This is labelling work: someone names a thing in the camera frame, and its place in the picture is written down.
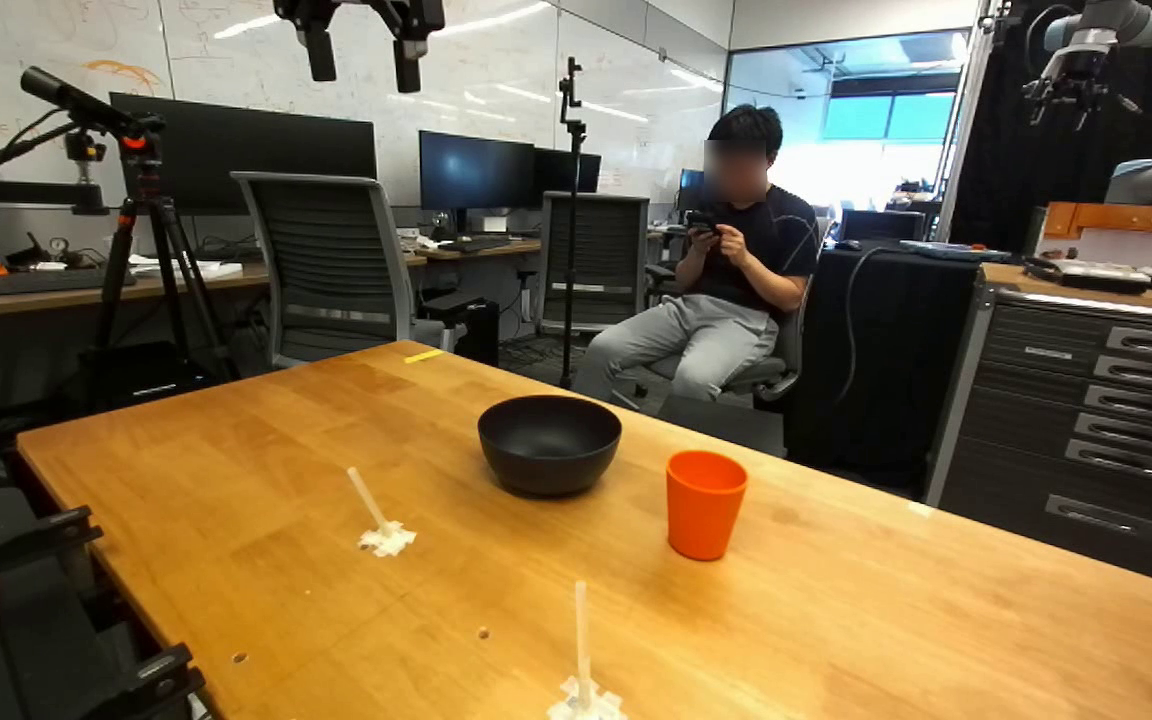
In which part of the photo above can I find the grey drawer cabinet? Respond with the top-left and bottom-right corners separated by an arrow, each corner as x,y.
929,265 -> 1152,578

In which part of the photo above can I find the black computer monitor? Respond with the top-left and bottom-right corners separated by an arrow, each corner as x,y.
422,133 -> 599,234

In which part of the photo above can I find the orange white tray on cabinet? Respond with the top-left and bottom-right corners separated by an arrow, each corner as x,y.
1034,200 -> 1152,279

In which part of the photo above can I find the large black monitor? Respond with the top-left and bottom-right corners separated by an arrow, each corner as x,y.
113,93 -> 376,215

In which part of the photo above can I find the black bowl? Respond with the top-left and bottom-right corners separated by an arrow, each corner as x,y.
475,395 -> 621,499

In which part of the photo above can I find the grey mesh office chair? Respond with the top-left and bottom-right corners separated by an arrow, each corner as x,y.
236,170 -> 459,368

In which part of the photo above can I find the seated person in black shirt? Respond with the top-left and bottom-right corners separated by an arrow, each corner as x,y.
573,105 -> 830,407

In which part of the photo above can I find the black light stand pole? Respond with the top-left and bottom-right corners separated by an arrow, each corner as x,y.
560,55 -> 589,387

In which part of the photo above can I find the black camera tripod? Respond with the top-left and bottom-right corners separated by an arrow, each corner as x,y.
0,66 -> 240,394

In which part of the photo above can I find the orange plastic cup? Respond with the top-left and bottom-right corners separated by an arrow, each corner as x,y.
668,451 -> 749,560

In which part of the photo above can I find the black cloth covered box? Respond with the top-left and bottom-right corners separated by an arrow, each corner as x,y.
784,245 -> 981,497

